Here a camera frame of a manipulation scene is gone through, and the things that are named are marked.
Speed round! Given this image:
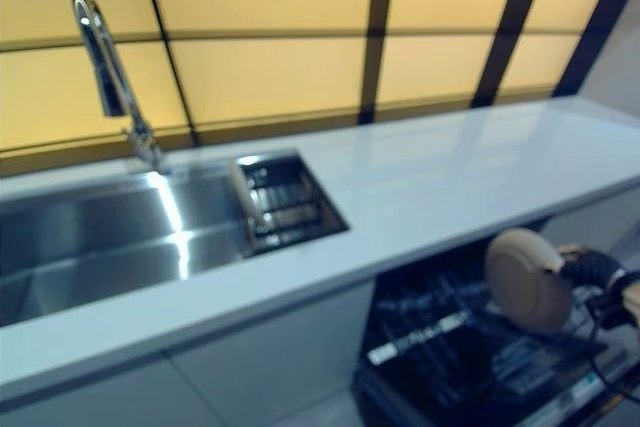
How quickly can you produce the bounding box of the beige round plate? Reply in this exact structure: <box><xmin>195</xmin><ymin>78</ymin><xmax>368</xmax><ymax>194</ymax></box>
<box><xmin>484</xmin><ymin>227</ymin><xmax>572</xmax><ymax>336</ymax></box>
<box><xmin>228</xmin><ymin>159</ymin><xmax>265</xmax><ymax>248</ymax></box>

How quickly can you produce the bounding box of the black sink drying rack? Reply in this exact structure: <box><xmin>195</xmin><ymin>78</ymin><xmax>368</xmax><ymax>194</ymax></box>
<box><xmin>233</xmin><ymin>150</ymin><xmax>350</xmax><ymax>257</ymax></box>

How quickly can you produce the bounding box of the yellow panel window black frame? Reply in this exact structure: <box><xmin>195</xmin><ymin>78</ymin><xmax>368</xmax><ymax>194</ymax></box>
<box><xmin>0</xmin><ymin>0</ymin><xmax>640</xmax><ymax>158</ymax></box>

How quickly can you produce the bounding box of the dishwasher door with control panel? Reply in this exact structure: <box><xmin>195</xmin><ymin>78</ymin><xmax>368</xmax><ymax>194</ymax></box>
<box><xmin>352</xmin><ymin>341</ymin><xmax>640</xmax><ymax>427</ymax></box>

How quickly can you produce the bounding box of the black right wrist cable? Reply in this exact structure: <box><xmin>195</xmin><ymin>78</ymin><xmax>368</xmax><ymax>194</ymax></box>
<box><xmin>583</xmin><ymin>296</ymin><xmax>640</xmax><ymax>398</ymax></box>

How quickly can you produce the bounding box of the stainless steel sink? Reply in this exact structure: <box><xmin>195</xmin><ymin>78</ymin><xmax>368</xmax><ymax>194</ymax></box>
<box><xmin>0</xmin><ymin>148</ymin><xmax>351</xmax><ymax>329</ymax></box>

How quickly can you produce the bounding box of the white cabinet door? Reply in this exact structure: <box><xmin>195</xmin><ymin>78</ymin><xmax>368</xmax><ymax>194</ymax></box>
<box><xmin>0</xmin><ymin>350</ymin><xmax>212</xmax><ymax>427</ymax></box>
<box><xmin>163</xmin><ymin>279</ymin><xmax>377</xmax><ymax>427</ymax></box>
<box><xmin>542</xmin><ymin>181</ymin><xmax>640</xmax><ymax>268</ymax></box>

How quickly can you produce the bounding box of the dishwasher wire rack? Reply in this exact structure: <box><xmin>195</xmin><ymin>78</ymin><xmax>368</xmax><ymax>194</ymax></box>
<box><xmin>369</xmin><ymin>246</ymin><xmax>614</xmax><ymax>411</ymax></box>

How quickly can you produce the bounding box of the chrome kitchen faucet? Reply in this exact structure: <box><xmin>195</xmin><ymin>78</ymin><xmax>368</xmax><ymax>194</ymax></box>
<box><xmin>72</xmin><ymin>0</ymin><xmax>164</xmax><ymax>174</ymax></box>

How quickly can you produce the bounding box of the dark dishwasher tub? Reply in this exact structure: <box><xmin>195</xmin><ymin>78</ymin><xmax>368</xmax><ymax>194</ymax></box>
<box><xmin>369</xmin><ymin>219</ymin><xmax>566</xmax><ymax>328</ymax></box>

